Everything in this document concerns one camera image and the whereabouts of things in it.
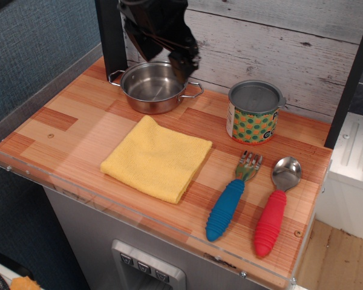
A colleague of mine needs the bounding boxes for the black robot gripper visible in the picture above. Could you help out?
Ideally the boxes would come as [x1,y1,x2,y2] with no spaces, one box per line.
[117,1,201,84]

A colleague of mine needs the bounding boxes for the small stainless steel pot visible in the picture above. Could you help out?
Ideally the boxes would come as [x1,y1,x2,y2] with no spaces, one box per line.
[108,61,204,114]

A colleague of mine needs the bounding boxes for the yellow folded towel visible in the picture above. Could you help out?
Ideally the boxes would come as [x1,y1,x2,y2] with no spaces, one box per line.
[100,115,212,204]

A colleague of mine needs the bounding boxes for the toy food can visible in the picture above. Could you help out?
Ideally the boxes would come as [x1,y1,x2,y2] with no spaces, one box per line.
[226,80,286,145]

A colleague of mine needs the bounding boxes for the clear acrylic table guard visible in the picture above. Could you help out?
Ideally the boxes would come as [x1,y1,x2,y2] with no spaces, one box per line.
[0,46,332,289]

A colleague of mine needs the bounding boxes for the grey toy fridge cabinet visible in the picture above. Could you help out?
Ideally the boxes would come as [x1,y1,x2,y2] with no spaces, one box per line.
[44,188,263,289]

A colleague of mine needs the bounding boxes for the silver dispenser button panel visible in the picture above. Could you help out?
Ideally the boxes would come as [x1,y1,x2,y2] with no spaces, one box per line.
[111,239,186,289]

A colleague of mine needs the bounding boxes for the white toy sink unit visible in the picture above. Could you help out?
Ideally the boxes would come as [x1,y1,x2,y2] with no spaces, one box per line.
[315,112,363,239]

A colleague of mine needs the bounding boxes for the orange plush object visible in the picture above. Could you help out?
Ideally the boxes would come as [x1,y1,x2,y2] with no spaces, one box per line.
[10,276,41,290]

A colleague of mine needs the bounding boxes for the black left upright post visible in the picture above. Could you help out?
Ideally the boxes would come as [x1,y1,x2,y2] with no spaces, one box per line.
[94,0,128,78]

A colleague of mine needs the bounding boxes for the black upright post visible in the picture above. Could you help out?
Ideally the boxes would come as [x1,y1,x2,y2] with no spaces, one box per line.
[324,35,363,149]
[94,0,128,78]

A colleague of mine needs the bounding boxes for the blue handled fork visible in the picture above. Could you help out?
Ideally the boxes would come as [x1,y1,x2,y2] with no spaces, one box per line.
[205,151,263,242]

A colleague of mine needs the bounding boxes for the red handled spoon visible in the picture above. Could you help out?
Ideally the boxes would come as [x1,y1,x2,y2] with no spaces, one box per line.
[253,156,302,257]

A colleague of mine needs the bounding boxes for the black right upright post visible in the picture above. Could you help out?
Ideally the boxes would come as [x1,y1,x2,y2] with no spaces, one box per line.
[324,35,363,149]

